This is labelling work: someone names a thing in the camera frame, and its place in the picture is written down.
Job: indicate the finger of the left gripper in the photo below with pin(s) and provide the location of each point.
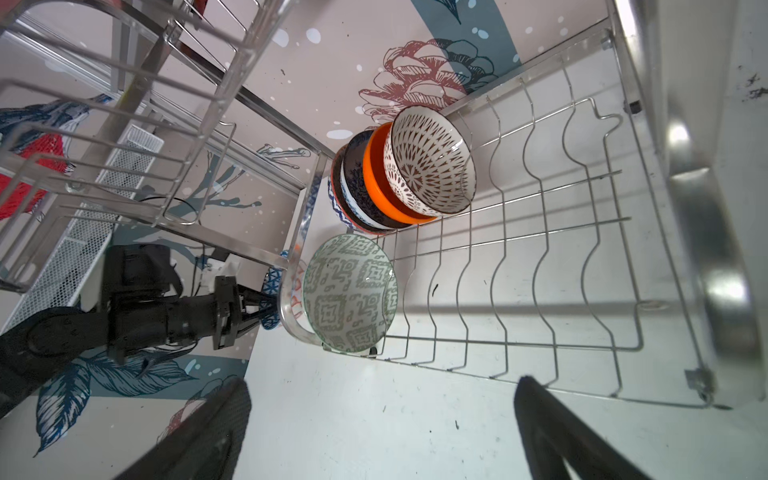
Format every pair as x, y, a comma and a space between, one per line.
255, 300
267, 319

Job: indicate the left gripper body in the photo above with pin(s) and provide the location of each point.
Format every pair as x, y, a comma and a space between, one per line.
217, 315

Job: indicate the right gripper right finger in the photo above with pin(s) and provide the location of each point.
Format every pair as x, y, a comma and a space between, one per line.
556, 442

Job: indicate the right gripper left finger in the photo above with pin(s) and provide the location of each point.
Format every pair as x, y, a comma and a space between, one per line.
206, 445

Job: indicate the dark blue patterned bowl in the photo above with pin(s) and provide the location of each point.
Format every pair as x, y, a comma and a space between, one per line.
271, 286

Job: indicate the blue floral ceramic bowl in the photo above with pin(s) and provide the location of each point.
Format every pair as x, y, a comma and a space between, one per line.
353, 186

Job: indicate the orange plastic bowl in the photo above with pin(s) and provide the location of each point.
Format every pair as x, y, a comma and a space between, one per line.
377, 185

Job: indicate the stainless steel dish rack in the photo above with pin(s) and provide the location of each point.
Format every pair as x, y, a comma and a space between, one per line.
596, 255

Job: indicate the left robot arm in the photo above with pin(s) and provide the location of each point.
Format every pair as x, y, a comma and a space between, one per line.
142, 306

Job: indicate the white wire mesh shelf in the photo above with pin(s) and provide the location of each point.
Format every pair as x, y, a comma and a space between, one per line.
63, 277

